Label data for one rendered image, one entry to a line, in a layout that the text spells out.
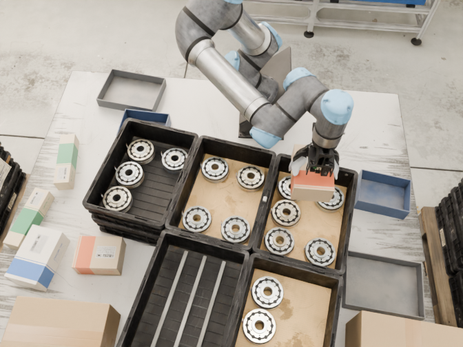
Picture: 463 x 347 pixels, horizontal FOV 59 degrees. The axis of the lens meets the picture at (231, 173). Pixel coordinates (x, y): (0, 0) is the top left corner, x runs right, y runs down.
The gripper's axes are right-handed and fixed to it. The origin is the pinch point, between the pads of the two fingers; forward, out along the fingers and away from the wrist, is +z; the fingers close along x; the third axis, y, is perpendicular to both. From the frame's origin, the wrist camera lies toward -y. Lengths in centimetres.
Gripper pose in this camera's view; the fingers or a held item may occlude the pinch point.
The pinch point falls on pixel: (312, 170)
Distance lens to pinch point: 129.6
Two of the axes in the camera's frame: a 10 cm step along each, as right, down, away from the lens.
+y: -0.9, 8.6, -5.1
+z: -0.1, 5.1, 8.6
